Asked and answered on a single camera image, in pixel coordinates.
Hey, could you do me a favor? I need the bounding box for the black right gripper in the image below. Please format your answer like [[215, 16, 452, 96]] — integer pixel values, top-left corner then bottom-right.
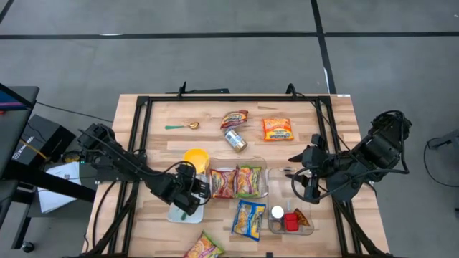
[[285, 133, 336, 202]]

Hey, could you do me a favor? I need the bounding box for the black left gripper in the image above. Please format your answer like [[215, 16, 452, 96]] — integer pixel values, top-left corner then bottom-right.
[[163, 161, 212, 216]]

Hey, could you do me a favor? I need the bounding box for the red green noodle packet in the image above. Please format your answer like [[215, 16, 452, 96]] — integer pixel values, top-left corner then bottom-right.
[[182, 231, 226, 258]]

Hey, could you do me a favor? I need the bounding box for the red yellow noodle packet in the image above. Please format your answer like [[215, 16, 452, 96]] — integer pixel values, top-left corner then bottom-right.
[[209, 168, 237, 200]]

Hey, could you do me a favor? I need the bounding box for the yellow noodle packet green edge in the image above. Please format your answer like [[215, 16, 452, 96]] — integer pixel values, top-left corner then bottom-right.
[[235, 164, 262, 199]]

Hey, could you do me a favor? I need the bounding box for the brown orange snack packet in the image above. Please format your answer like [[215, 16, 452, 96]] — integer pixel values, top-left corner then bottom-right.
[[294, 207, 312, 229]]

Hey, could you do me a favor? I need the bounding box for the red lid spice jar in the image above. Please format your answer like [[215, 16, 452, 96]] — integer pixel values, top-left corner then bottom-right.
[[268, 212, 301, 233]]

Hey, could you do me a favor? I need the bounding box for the dark red noodle packet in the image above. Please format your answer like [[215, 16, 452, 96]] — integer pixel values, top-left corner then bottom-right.
[[219, 110, 250, 130]]

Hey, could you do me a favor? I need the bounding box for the white plastic tray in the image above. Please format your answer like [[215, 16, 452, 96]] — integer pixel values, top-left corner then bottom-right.
[[166, 171, 206, 225]]

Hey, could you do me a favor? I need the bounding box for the narrow clear plastic bin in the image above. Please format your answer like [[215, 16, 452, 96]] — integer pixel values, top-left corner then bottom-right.
[[267, 167, 316, 237]]

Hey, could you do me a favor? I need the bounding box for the wide clear plastic bin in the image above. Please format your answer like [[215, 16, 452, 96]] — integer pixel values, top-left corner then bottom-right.
[[207, 156, 269, 200]]

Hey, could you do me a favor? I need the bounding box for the orange noodle packet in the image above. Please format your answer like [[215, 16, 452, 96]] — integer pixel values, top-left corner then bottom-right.
[[262, 118, 295, 143]]

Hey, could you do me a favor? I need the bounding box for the yellow plastic bowl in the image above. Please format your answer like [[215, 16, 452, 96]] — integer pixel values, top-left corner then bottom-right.
[[182, 148, 212, 175]]

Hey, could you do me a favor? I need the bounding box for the blue yellow noodle packet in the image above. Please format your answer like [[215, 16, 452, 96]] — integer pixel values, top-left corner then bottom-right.
[[231, 199, 267, 242]]

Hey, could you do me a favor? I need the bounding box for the silver tin can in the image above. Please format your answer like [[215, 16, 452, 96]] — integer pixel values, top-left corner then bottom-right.
[[224, 128, 249, 153]]

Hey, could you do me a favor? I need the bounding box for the white paper sheet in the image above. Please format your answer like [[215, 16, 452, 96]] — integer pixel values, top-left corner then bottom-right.
[[37, 161, 82, 214]]

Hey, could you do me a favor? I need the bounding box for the black desk leg beam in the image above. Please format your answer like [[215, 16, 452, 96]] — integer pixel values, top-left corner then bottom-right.
[[0, 160, 97, 204]]

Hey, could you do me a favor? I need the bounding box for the grey chair base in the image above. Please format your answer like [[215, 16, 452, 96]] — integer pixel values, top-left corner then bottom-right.
[[426, 128, 459, 158]]

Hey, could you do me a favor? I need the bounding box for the black box white logo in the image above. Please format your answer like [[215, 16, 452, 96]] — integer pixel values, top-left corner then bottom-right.
[[12, 113, 76, 169]]

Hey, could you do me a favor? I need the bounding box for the black desk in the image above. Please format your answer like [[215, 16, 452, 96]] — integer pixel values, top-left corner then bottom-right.
[[0, 82, 40, 180]]

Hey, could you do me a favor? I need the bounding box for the blue monitor screen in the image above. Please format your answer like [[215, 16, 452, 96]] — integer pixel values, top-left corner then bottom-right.
[[0, 89, 28, 111]]

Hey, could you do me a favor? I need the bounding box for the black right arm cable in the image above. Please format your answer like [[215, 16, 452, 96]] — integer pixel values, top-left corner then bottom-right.
[[290, 110, 412, 205]]

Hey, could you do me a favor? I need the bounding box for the black aluminium table frame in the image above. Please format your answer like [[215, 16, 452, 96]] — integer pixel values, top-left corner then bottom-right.
[[82, 81, 395, 258]]

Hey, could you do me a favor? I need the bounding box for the thick black base cable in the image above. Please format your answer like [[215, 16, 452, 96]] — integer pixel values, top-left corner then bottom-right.
[[91, 181, 118, 248]]

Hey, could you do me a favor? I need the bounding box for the black curved floor cable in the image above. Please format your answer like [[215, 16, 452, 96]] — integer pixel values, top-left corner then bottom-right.
[[422, 137, 459, 189]]

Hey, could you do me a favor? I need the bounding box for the yellow cable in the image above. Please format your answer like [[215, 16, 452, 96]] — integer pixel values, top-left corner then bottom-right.
[[19, 139, 48, 161]]

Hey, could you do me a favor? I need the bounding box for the thin black floor cable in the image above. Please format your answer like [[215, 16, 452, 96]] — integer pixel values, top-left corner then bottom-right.
[[35, 101, 114, 125]]

